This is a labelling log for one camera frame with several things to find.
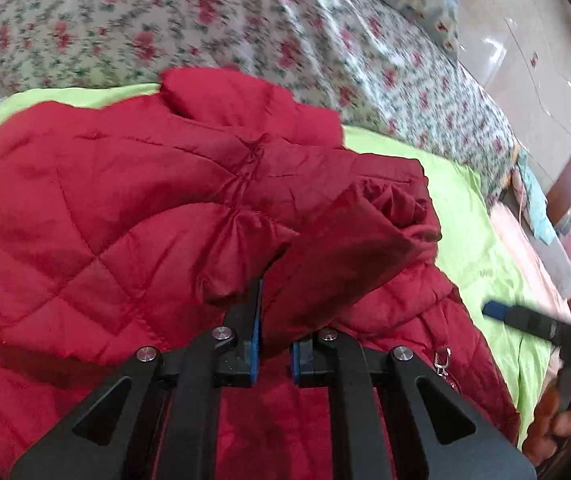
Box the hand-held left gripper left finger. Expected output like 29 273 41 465
8 277 266 480

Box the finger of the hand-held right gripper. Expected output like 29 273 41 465
482 300 571 345

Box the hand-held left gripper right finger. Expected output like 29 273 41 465
290 327 539 480

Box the red quilted jacket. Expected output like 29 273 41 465
0 66 521 480

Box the person's right hand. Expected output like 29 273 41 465
523 387 571 463

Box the pink bed sheet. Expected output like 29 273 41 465
488 200 571 321

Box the lime green blanket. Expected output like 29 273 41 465
0 82 553 466

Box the light blue cloth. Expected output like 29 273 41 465
513 152 559 243

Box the white floral quilt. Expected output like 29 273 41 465
0 0 516 201

